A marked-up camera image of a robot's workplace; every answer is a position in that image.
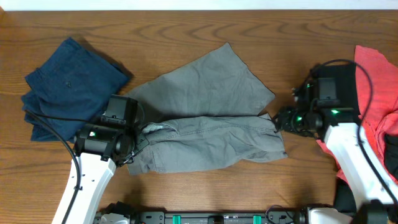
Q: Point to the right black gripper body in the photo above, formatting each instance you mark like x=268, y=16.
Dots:
x=294, y=121

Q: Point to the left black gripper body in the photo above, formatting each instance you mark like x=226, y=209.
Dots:
x=131, y=136

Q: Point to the grey shorts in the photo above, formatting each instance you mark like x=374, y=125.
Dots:
x=206, y=115

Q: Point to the red shorts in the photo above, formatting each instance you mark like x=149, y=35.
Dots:
x=380, y=123

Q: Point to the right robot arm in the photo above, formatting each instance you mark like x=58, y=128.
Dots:
x=374, y=192

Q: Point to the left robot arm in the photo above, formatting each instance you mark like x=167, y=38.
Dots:
x=98, y=151

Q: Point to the folded navy blue shorts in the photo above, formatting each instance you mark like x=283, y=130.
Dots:
x=71, y=87

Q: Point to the black garment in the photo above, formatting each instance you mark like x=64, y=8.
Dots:
x=305, y=94

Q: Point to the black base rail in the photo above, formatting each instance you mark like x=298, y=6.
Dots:
x=217, y=217

